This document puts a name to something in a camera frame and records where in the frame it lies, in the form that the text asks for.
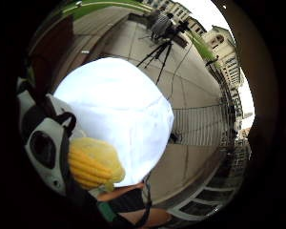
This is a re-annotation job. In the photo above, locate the the person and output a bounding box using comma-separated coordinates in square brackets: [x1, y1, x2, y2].
[94, 180, 174, 229]

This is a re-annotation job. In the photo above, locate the metal railing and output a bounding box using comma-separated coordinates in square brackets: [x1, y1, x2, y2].
[172, 61, 246, 148]

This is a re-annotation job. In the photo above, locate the beige stone building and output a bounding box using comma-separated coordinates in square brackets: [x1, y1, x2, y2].
[202, 25, 246, 119]

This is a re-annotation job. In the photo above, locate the black camera tripod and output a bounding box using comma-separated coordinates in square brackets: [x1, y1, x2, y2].
[135, 40, 174, 86]

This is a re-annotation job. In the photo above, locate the black cable on ground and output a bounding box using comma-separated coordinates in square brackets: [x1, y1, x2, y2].
[168, 39, 195, 101]

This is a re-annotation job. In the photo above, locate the black camera on tripod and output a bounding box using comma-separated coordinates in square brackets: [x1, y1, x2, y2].
[163, 20, 191, 42]

